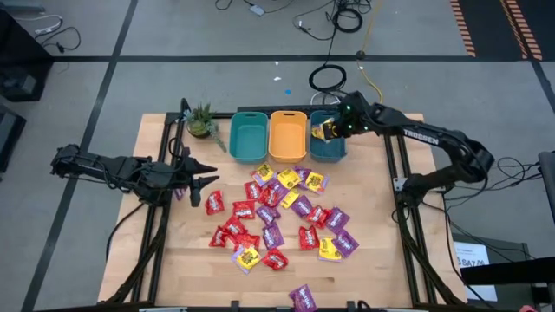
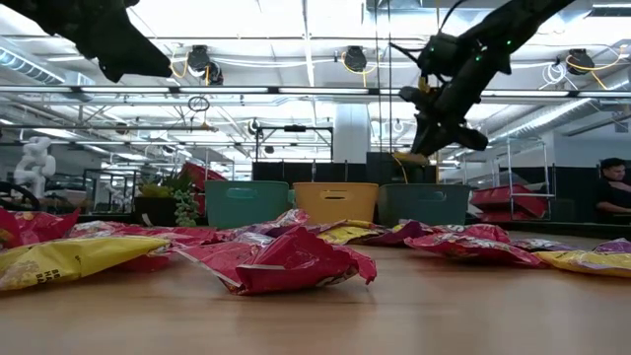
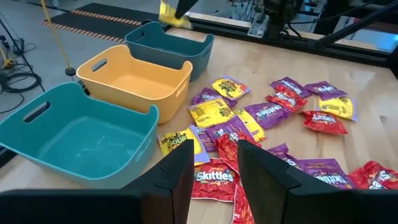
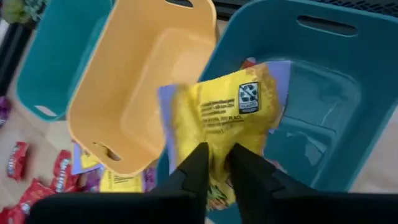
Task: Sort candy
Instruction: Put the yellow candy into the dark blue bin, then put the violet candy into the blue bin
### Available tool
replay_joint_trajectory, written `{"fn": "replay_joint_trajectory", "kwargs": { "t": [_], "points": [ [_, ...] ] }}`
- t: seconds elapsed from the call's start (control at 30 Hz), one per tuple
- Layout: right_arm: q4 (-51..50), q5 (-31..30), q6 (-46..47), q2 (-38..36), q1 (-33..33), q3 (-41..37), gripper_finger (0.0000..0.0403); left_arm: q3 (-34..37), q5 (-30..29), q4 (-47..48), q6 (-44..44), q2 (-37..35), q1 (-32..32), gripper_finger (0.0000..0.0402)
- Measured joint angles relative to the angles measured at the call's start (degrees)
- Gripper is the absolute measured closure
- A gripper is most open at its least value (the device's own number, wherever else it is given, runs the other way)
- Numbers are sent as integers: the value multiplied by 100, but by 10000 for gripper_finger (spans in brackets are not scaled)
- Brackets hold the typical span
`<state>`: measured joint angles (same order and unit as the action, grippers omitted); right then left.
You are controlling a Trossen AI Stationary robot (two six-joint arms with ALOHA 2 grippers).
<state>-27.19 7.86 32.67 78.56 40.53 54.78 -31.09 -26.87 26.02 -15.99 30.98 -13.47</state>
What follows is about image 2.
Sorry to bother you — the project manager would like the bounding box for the black rig frame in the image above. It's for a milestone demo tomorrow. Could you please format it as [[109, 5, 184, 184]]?
[[254, 124, 335, 164]]

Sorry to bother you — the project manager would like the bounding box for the red Skittles candy pack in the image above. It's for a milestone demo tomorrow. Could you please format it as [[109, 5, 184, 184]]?
[[175, 225, 379, 297], [117, 225, 236, 273], [428, 223, 513, 244], [0, 206, 81, 249], [403, 232, 543, 268], [68, 220, 149, 238]]

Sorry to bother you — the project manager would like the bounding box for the white robot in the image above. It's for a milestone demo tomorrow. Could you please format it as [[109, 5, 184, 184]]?
[[12, 136, 58, 201]]

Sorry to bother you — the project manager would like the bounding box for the red storage bin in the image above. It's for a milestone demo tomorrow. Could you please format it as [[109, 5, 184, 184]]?
[[179, 161, 231, 184]]

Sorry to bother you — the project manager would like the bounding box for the light teal plastic bin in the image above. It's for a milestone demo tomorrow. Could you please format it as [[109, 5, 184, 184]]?
[[204, 179, 291, 230]]

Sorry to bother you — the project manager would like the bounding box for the person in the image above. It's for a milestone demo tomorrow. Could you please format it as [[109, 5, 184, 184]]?
[[594, 157, 631, 214]]

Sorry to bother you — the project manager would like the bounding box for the yellow plastic bin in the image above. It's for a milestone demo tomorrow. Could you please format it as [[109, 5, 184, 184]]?
[[293, 181, 380, 226]]

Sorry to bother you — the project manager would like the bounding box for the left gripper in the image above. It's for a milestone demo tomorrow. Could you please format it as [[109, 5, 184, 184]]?
[[2, 0, 173, 84]]

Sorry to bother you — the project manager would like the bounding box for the potted succulent plant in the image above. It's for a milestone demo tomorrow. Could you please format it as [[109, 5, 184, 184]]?
[[135, 172, 201, 228]]

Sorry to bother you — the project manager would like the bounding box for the dark teal plastic bin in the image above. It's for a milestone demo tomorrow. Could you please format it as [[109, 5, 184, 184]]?
[[377, 182, 472, 228]]

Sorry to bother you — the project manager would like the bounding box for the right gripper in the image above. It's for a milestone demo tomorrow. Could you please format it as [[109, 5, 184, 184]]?
[[398, 48, 513, 158]]

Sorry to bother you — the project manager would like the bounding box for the red storage bin shelf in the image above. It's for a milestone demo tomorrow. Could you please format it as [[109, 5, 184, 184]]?
[[470, 184, 551, 224]]

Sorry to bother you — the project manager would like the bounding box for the black panel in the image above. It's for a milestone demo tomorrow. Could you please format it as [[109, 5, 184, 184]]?
[[251, 151, 439, 186]]

